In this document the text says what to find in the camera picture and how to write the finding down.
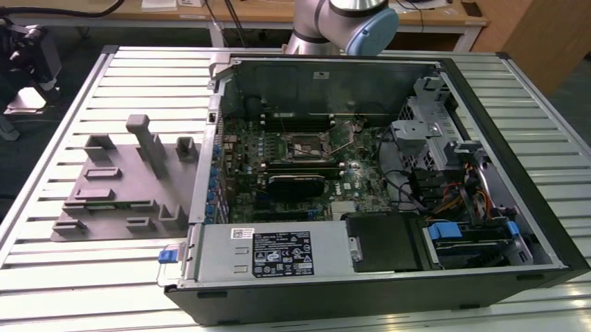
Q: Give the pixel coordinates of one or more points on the CPU socket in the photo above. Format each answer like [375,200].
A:
[307,147]

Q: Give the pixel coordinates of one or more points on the grey metal foot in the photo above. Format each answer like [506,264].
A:
[7,129]

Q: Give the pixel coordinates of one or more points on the wooden desk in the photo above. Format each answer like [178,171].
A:
[139,15]

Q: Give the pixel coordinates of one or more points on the white paper box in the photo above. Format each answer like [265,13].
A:
[159,3]
[191,2]

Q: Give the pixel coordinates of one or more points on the grey parts rack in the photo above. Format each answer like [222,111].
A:
[134,197]

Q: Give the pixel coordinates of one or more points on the blue plastic latch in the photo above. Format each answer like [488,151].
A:
[167,256]

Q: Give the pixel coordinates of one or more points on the black graphics card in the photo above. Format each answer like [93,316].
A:
[295,188]

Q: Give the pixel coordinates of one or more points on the silver power supply unit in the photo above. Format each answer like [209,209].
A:
[217,256]

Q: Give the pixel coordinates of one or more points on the black expansion slot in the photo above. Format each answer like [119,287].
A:
[277,216]

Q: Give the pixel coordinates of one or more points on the blue expansion slot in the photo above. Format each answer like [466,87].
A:
[313,214]

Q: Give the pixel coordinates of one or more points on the small silver heatsink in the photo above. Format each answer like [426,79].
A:
[346,207]

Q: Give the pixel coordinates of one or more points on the green motherboard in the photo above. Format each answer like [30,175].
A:
[370,180]

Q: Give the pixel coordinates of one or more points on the silver drive cage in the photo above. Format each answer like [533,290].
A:
[415,138]

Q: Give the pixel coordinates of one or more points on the black plastic shroud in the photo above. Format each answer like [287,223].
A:
[383,242]

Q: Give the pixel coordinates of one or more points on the black open PC case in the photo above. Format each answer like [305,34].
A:
[323,304]

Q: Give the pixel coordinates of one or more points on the blue disk carrier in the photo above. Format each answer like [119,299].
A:
[443,231]

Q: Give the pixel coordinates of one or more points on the wooden cabinet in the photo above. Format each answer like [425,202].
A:
[545,34]

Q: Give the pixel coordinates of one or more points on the blue plastic tab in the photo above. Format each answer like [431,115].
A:
[513,230]

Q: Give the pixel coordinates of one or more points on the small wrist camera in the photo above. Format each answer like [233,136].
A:
[37,34]

